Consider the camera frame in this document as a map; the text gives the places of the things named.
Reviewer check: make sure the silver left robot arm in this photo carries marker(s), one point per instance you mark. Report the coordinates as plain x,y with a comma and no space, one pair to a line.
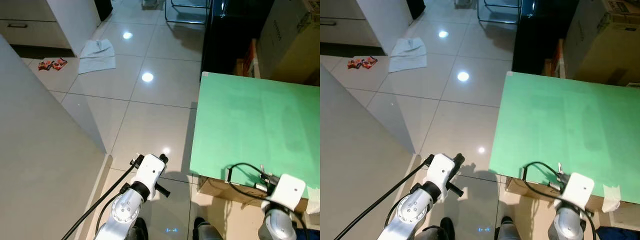
417,210
122,210

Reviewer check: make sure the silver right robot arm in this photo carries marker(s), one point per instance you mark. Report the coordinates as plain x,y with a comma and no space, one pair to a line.
565,227
277,227

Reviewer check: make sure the white tape strip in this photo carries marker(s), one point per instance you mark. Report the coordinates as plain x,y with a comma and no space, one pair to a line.
611,199
313,200

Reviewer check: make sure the green table mat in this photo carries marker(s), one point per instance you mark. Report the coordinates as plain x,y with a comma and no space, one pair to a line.
565,125
255,125

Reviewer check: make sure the black robot left foot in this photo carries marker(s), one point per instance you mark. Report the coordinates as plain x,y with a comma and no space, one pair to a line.
141,230
447,227

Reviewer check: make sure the black robot foot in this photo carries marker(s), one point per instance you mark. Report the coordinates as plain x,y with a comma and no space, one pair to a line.
506,225
447,227
200,225
141,230

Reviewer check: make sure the black robot right foot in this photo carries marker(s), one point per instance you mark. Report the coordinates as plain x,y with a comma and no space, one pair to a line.
506,225
200,225

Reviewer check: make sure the white floor cloth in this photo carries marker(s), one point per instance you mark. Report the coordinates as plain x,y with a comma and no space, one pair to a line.
409,54
97,55

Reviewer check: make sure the brown wooden board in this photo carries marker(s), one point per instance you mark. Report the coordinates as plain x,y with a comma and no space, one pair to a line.
556,60
247,60

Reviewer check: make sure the red snack wrapper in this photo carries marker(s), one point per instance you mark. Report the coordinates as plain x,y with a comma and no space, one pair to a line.
354,63
45,65
60,63
370,61

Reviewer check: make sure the glossy black cabinet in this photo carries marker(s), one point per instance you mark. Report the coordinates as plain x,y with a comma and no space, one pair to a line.
225,35
537,35

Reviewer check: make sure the large cardboard box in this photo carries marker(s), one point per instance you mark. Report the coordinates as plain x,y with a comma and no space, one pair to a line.
290,45
605,45

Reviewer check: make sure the black bag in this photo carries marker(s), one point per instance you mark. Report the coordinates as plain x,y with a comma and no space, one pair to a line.
103,9
416,8

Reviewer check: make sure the white cabinet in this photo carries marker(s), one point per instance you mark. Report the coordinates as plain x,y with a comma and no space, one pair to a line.
350,20
35,20

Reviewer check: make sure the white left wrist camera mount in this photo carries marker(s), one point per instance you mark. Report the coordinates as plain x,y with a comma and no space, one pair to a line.
442,170
150,172

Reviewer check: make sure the black metal frame chair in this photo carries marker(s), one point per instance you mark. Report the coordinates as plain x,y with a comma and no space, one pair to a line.
187,21
500,21

